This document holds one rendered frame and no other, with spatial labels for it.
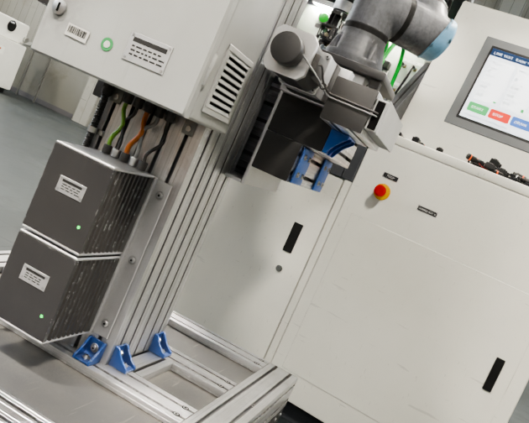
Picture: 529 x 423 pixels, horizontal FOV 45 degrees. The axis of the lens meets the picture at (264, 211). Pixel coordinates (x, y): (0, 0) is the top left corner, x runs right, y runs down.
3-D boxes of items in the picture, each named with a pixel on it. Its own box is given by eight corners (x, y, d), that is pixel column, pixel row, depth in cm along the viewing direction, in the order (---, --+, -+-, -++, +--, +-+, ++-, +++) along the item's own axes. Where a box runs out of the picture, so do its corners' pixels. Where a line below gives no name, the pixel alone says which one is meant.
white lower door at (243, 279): (107, 283, 232) (180, 109, 226) (111, 283, 234) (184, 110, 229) (256, 372, 208) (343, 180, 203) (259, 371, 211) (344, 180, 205)
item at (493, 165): (461, 162, 196) (468, 145, 196) (463, 167, 206) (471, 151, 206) (535, 191, 188) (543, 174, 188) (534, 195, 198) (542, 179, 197)
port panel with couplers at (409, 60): (370, 120, 253) (403, 47, 251) (372, 122, 257) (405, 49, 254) (400, 132, 249) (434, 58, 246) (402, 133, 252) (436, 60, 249)
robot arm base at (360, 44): (374, 71, 149) (391, 31, 148) (316, 49, 153) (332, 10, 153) (381, 86, 164) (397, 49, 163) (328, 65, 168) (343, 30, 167)
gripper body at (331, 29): (314, 37, 228) (327, 6, 227) (321, 45, 236) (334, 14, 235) (332, 44, 225) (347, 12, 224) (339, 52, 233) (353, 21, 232)
